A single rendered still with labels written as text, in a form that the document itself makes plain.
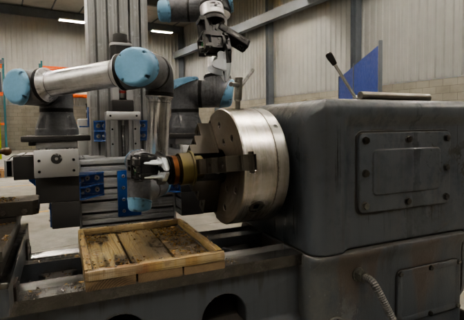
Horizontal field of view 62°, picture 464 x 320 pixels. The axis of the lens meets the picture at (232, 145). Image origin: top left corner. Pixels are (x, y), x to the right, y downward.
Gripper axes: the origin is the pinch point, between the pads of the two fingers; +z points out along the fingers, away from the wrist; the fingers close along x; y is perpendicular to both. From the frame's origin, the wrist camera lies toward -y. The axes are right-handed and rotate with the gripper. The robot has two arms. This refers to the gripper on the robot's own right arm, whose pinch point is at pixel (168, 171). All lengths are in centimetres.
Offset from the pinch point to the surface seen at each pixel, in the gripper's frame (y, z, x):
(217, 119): -15.3, -5.1, 13.0
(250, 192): -17.2, 11.7, -5.0
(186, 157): -4.9, -0.3, 3.0
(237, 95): -19.3, 0.0, 19.3
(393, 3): -921, -814, 379
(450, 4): -942, -640, 328
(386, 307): -46, 26, -33
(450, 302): -80, 18, -42
